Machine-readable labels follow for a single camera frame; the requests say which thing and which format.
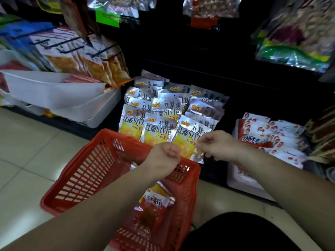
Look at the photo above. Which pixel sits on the person's right hand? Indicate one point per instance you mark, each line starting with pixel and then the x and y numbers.
pixel 222 146

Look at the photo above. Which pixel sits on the person's left hand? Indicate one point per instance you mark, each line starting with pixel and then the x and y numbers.
pixel 161 160

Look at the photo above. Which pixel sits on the person's left fingers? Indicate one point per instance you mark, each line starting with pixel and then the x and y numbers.
pixel 173 153

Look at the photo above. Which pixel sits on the person's right fingers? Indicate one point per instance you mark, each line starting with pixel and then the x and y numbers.
pixel 208 139

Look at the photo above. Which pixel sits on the silver yellow snack packet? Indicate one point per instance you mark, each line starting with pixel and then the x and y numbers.
pixel 186 138

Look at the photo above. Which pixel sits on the person's right forearm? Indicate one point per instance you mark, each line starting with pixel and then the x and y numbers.
pixel 288 188

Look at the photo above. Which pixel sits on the person's left forearm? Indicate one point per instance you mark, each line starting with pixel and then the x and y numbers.
pixel 86 214

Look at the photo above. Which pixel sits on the pile of silver yellow packets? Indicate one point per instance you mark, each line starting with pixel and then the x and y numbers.
pixel 157 112

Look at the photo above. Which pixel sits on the white flat tray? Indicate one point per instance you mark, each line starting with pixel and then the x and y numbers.
pixel 243 180

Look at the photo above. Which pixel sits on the silver snack packet red contents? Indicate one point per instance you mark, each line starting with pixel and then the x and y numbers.
pixel 153 206

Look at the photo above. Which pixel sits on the pile of white red packets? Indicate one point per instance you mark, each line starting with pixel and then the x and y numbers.
pixel 269 135

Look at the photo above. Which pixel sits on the red plastic shopping basket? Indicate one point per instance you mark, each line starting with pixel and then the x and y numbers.
pixel 94 164

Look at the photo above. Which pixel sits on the black shelf unit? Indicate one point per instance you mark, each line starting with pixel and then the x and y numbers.
pixel 199 57

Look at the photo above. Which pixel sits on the white plastic bin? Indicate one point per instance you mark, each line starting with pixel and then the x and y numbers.
pixel 96 112

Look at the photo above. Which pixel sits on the person's black shorts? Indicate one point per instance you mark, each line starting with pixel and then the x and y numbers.
pixel 235 235

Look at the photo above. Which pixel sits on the stack of brown packets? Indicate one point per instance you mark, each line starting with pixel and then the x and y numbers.
pixel 323 135

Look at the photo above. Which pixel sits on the pink snack packet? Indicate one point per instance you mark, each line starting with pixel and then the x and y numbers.
pixel 81 79

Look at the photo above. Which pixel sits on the clear bag with red label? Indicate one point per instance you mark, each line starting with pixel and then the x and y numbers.
pixel 209 9

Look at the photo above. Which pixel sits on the row of hanging orange packets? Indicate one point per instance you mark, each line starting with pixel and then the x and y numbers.
pixel 78 57

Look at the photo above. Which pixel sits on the large clear bag mixed snacks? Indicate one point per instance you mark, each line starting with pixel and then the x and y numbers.
pixel 295 33

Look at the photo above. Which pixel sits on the white cardboard liner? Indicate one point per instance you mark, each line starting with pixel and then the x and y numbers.
pixel 47 88

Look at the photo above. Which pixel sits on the green label tag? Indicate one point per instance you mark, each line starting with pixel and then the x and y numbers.
pixel 107 18

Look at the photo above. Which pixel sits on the clear bag with green label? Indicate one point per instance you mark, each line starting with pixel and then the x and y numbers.
pixel 123 3

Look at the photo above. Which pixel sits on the row of hanging blue packets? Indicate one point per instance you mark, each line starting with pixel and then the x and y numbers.
pixel 18 39

